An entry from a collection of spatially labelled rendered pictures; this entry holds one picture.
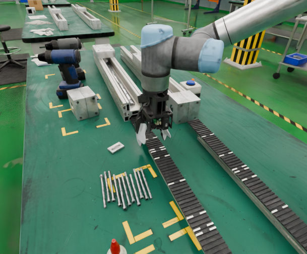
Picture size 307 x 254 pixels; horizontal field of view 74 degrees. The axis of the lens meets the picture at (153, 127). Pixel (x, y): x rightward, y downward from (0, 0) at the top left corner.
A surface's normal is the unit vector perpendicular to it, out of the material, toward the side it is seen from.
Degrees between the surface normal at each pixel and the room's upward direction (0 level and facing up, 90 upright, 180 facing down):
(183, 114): 90
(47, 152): 0
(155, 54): 90
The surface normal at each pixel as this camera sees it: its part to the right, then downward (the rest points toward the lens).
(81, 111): 0.55, 0.50
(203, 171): 0.02, -0.81
